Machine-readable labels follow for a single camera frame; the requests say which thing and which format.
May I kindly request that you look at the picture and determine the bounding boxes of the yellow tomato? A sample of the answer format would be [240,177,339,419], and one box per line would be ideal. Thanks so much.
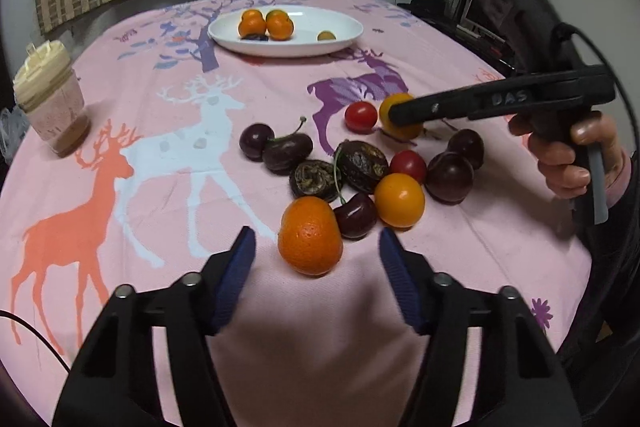
[378,92,423,142]

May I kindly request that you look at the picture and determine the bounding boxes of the red cherry tomato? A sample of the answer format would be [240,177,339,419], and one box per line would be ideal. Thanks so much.
[390,150,427,184]
[344,101,378,134]

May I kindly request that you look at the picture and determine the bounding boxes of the yellow-orange tomato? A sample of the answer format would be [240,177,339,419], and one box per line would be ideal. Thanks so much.
[374,173,425,229]

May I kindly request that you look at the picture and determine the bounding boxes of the yellow-green small fruit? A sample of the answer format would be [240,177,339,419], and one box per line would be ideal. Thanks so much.
[317,30,336,41]

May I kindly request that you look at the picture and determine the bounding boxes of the dark cherry with stem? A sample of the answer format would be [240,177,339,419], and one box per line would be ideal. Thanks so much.
[262,116,314,173]

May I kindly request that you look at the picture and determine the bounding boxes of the rough-skinned orange mandarin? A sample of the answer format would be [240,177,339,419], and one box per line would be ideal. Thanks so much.
[278,196,343,277]

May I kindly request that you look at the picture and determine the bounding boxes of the small yellow kumquat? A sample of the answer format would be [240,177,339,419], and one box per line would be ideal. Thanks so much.
[265,10,288,20]

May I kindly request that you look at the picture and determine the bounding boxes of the dark dried fruit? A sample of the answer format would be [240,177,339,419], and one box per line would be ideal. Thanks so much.
[241,34,269,42]

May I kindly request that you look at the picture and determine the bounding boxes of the orange mandarin with green navel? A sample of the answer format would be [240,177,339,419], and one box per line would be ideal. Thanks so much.
[266,16,295,41]

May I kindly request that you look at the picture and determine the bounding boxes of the dark cherry round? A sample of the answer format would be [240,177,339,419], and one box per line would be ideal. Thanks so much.
[239,124,274,161]

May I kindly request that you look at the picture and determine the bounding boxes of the person's right hand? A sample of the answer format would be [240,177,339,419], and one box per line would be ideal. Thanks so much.
[509,112,631,207]

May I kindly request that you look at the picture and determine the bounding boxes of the white oval plate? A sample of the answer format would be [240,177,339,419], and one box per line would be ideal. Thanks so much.
[207,4,364,58]

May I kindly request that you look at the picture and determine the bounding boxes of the pink deer-print tablecloth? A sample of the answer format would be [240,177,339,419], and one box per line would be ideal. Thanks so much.
[0,0,594,427]

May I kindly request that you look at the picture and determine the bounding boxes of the jar with cream lid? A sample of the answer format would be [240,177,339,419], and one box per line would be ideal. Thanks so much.
[13,40,90,157]

